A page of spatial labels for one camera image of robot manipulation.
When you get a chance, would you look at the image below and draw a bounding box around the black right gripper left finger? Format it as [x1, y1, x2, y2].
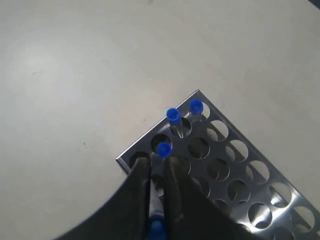
[57, 156, 151, 240]

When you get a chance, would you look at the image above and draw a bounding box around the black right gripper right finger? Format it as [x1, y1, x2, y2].
[163, 156, 274, 240]

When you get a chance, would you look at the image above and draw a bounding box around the blue capped tube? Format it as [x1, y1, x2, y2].
[166, 107, 185, 139]
[152, 141, 173, 163]
[189, 99, 204, 121]
[146, 175, 168, 240]

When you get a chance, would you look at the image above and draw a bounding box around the blue capped tube back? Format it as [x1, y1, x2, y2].
[152, 141, 173, 163]

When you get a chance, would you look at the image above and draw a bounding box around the stainless steel test tube rack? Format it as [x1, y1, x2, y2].
[116, 90, 320, 240]

